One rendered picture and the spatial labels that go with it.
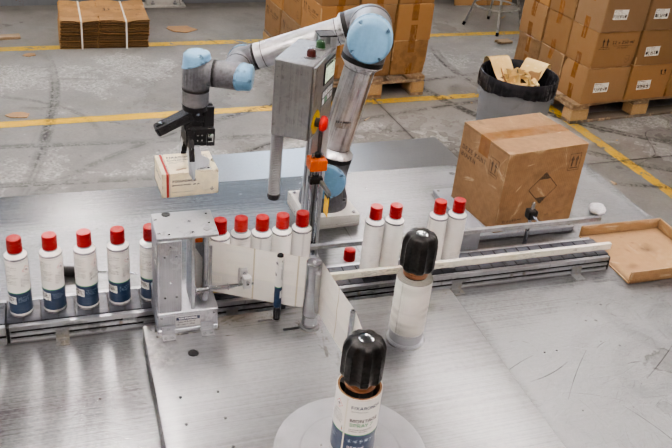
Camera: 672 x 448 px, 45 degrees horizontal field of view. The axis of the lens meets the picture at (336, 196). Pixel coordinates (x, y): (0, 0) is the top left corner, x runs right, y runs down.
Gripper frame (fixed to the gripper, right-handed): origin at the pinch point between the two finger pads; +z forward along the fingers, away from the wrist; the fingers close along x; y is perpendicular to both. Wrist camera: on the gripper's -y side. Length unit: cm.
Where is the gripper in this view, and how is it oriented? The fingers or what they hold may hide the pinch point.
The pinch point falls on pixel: (186, 168)
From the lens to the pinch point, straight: 239.1
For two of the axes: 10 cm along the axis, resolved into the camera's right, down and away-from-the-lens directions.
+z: -1.1, 8.7, 4.8
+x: -3.5, -4.8, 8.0
